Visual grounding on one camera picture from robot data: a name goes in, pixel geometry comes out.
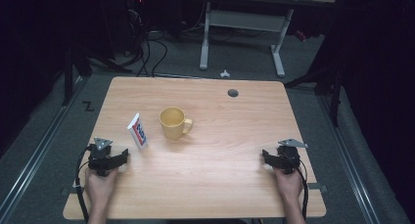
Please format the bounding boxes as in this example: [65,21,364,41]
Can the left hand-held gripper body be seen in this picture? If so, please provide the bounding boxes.
[87,137,114,178]

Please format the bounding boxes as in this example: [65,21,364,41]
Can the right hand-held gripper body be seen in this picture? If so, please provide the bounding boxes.
[276,138,309,175]

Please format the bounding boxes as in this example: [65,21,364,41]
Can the person's right hand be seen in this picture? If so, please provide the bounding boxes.
[272,166,305,202]

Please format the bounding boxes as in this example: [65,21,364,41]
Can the person's left hand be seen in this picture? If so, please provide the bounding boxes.
[84,166,120,202]

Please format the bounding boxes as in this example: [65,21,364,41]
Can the white box with red-blue label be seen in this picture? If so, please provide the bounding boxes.
[126,112,149,151]

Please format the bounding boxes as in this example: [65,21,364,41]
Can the yellow mug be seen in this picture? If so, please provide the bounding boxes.
[159,106,194,141]

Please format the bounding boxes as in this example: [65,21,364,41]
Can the black metal stand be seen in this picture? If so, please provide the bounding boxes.
[283,62,345,128]
[61,42,133,108]

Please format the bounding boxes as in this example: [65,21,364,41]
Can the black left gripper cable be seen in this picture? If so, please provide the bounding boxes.
[74,145,93,224]

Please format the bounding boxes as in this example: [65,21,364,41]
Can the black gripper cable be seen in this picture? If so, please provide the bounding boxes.
[287,154,310,221]
[74,145,93,224]

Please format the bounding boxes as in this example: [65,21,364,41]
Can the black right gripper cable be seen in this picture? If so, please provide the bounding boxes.
[287,154,310,221]

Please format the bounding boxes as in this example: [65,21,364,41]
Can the grey table bracket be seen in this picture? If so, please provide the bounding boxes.
[61,184,80,197]
[307,182,329,193]

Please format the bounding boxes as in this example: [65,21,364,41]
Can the metal floor rail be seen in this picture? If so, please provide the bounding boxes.
[0,75,90,220]
[316,94,382,224]

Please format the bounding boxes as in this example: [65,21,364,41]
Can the bundle of black floor cables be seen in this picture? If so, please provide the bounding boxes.
[125,7,169,78]

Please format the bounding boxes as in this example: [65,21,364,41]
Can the grey desk frame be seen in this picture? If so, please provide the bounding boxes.
[199,0,337,78]

